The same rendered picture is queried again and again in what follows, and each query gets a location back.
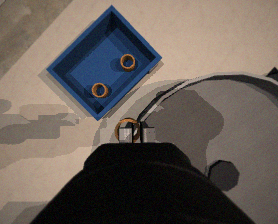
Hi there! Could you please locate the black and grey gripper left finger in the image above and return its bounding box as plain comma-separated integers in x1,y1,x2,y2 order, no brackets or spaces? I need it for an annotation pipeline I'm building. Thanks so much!
119,121,134,143

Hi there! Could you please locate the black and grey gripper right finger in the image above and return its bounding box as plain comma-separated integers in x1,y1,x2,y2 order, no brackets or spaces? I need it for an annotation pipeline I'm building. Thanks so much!
140,121,155,143

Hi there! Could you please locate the blue square tray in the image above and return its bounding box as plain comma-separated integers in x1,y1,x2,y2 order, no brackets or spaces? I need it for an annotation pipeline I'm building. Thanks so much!
47,5,162,121

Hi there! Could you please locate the bronze bushing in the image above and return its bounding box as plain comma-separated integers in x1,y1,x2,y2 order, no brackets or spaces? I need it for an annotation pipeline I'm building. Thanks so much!
92,83,109,98
121,54,135,72
115,118,140,143

